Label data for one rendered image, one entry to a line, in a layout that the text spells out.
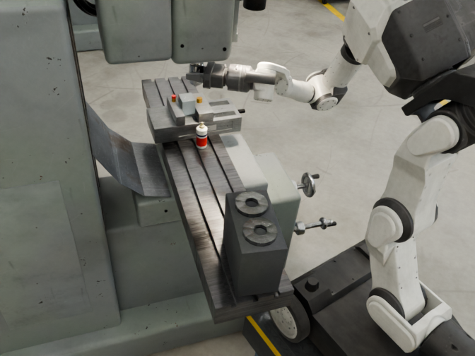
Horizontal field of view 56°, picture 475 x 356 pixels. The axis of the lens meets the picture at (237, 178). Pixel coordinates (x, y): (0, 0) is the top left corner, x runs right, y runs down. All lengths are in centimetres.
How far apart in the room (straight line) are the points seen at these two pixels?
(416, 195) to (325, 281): 58
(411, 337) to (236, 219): 70
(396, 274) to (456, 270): 135
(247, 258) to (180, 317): 97
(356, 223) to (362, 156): 70
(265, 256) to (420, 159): 47
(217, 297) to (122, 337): 85
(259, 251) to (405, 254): 58
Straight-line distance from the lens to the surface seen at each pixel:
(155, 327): 204
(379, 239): 143
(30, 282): 175
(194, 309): 207
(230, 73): 147
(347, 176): 316
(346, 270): 180
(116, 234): 170
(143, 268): 188
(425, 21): 119
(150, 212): 163
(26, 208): 148
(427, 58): 117
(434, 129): 118
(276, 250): 113
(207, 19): 135
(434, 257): 285
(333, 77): 159
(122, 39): 130
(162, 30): 131
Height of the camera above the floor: 196
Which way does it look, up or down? 41 degrees down
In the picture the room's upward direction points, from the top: 6 degrees clockwise
